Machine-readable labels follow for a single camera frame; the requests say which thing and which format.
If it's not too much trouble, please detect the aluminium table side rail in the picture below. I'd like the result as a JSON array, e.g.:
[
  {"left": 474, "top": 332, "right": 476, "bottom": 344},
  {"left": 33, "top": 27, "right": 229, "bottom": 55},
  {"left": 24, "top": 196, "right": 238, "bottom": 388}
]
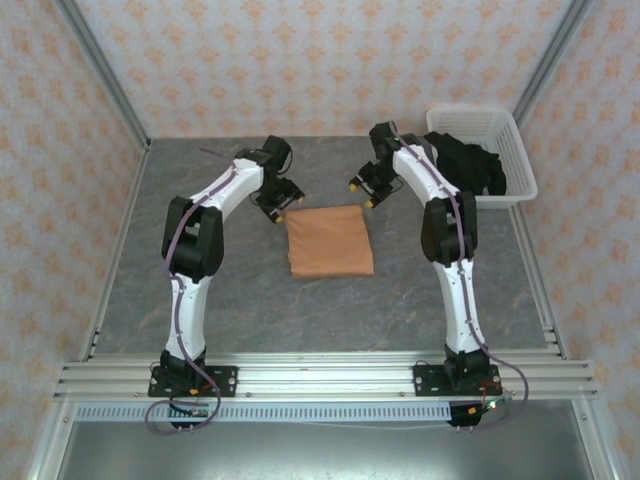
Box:
[
  {"left": 508, "top": 203, "right": 619, "bottom": 480},
  {"left": 27, "top": 144, "right": 152, "bottom": 480}
]

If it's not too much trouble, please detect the aluminium frame post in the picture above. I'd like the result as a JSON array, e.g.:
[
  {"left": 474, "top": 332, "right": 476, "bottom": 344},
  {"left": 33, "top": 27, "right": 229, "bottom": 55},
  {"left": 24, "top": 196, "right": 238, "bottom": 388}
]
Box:
[
  {"left": 53, "top": 0, "right": 152, "bottom": 153},
  {"left": 512, "top": 0, "right": 596, "bottom": 129}
]

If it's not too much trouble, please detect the white plastic basket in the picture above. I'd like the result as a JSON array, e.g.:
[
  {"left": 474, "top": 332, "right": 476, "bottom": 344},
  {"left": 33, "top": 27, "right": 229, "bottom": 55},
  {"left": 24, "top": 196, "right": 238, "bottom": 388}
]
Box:
[{"left": 425, "top": 103, "right": 539, "bottom": 210}]

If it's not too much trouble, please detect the brushed metal panel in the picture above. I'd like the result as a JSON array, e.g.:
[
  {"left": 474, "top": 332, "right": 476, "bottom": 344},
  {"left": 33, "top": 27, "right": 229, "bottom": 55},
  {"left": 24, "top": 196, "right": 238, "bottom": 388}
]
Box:
[{"left": 54, "top": 419, "right": 596, "bottom": 480}]

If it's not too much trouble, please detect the slotted grey cable duct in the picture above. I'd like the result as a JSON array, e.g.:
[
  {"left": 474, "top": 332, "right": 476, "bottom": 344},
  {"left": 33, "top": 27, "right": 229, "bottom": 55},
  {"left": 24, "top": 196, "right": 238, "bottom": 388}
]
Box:
[{"left": 74, "top": 402, "right": 454, "bottom": 424}]

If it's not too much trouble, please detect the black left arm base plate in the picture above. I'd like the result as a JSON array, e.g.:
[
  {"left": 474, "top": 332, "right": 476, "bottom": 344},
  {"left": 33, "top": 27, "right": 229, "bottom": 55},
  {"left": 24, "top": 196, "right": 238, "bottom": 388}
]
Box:
[{"left": 148, "top": 365, "right": 239, "bottom": 399}]

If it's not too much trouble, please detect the orange printed t-shirt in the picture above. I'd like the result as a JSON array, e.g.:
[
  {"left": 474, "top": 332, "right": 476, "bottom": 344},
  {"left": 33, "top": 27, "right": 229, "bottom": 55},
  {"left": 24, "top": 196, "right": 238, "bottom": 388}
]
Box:
[{"left": 283, "top": 203, "right": 376, "bottom": 281}]

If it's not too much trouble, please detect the aluminium mounting rail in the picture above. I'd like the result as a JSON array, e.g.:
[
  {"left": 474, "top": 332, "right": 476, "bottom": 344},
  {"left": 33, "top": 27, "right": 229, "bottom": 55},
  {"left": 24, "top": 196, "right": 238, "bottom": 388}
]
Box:
[{"left": 54, "top": 351, "right": 599, "bottom": 401}]

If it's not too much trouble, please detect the black t-shirt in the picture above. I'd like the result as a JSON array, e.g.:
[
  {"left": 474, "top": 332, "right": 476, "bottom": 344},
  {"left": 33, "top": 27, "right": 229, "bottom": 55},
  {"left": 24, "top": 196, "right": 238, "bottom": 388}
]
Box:
[{"left": 424, "top": 130, "right": 507, "bottom": 197}]

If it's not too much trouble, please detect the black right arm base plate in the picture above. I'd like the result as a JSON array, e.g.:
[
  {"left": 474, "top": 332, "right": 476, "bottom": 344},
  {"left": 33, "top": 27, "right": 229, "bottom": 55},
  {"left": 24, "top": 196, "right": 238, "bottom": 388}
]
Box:
[{"left": 412, "top": 363, "right": 504, "bottom": 399}]

